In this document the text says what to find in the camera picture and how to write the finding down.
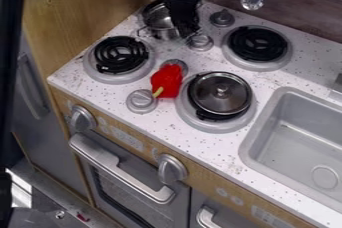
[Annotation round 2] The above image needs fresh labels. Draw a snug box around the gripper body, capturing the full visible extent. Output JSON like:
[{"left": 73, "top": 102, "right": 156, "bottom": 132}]
[{"left": 158, "top": 0, "right": 205, "bottom": 39}]

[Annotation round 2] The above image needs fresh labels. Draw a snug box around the silver pot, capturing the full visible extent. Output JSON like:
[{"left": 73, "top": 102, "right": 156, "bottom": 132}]
[{"left": 136, "top": 0, "right": 184, "bottom": 42}]

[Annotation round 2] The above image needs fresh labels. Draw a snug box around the silver pot lid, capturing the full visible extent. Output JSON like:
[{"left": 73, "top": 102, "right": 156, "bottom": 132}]
[{"left": 185, "top": 71, "right": 254, "bottom": 117}]

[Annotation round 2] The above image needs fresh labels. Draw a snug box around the toy stove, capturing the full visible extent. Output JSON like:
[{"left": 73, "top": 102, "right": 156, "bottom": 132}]
[{"left": 81, "top": 7, "right": 294, "bottom": 135}]

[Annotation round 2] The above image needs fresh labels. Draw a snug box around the red toy pepper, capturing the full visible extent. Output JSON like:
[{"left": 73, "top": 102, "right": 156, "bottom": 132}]
[{"left": 149, "top": 63, "right": 185, "bottom": 100}]

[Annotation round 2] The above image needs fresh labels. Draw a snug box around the toy sink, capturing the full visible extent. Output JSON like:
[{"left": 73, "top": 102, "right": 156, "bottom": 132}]
[{"left": 237, "top": 86, "right": 342, "bottom": 213}]

